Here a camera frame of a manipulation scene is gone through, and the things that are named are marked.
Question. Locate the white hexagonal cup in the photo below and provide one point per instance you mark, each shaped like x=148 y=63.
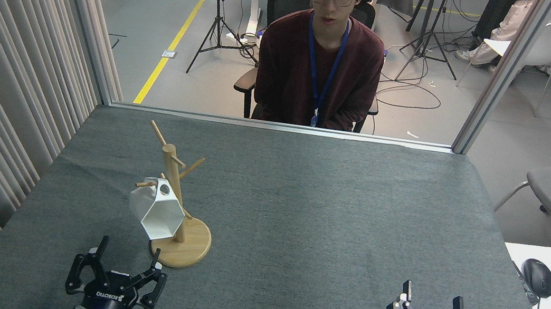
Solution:
x=153 y=213

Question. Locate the wooden cup rack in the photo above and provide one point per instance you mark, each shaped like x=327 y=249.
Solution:
x=191 y=250

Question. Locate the black computer mouse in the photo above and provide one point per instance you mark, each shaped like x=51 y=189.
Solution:
x=539 y=277

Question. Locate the grey felt table cloth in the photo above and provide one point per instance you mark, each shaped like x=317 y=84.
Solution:
x=325 y=225

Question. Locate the floor socket plate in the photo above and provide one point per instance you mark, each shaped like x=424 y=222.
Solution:
x=169 y=54

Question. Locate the black tripod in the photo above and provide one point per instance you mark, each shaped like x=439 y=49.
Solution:
x=428 y=41
x=217 y=14

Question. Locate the white standing desk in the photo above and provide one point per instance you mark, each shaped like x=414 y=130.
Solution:
x=255 y=8

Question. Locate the seated person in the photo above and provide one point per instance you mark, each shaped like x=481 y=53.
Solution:
x=510 y=26

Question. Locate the black office chair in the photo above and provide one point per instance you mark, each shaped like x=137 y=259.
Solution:
x=280 y=3

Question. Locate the silver frame post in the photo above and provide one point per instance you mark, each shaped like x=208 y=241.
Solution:
x=86 y=18
x=498 y=77

